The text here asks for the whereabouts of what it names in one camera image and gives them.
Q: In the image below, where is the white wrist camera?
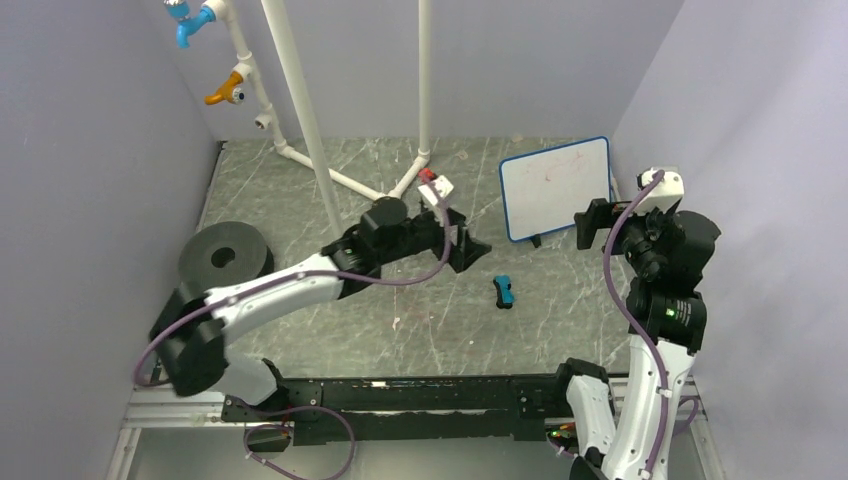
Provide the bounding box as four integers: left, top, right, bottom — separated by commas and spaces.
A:
634, 169, 684, 216
418, 168, 457, 212

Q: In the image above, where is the blue whiteboard eraser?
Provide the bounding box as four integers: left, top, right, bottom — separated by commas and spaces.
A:
493, 275, 515, 309

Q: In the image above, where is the black foam disc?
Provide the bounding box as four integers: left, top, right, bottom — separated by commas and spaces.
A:
177, 221, 274, 294

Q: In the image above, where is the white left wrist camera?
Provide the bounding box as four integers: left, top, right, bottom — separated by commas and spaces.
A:
418, 168, 457, 212

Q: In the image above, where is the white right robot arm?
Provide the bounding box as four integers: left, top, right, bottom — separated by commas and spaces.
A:
550, 199, 721, 479

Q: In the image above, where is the blue framed whiteboard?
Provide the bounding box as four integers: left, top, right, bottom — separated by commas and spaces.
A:
498, 136, 613, 243

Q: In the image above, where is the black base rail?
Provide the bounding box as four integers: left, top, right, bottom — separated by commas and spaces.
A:
221, 371, 573, 446

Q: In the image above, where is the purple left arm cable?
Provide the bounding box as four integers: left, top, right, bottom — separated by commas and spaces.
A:
132, 180, 456, 389

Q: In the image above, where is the white pvc pipe frame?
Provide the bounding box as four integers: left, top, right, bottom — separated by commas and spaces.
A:
201, 0, 435, 240

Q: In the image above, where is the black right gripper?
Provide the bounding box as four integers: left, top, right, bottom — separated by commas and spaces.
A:
575, 195, 677, 273

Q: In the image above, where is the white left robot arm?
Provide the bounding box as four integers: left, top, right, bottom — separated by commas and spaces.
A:
147, 197, 492, 420

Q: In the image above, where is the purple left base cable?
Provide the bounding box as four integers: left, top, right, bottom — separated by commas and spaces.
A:
243, 406, 360, 480

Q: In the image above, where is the blue tap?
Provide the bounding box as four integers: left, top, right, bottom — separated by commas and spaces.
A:
162, 0, 217, 49

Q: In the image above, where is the aluminium extrusion rail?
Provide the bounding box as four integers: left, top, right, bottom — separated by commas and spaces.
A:
122, 387, 225, 429

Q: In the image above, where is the orange tap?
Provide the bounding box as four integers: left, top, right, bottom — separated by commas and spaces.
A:
204, 70, 245, 106

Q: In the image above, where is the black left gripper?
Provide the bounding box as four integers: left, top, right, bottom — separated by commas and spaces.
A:
378, 204, 490, 271

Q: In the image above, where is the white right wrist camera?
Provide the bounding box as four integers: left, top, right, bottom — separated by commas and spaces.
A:
634, 169, 684, 216

